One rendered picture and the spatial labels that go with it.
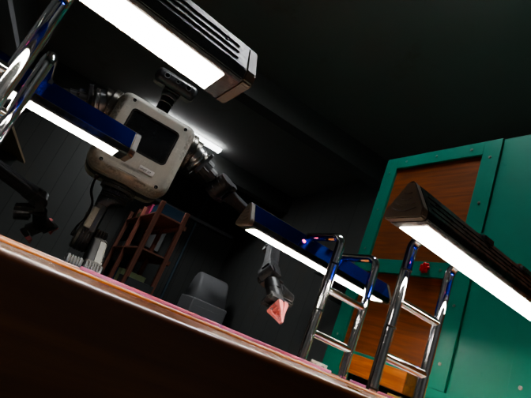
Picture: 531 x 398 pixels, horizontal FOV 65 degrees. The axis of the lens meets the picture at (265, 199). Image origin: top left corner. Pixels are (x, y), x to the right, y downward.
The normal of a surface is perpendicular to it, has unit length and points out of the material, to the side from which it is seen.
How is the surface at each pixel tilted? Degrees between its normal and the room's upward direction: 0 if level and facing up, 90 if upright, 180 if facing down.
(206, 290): 71
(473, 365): 90
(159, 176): 90
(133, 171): 90
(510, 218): 90
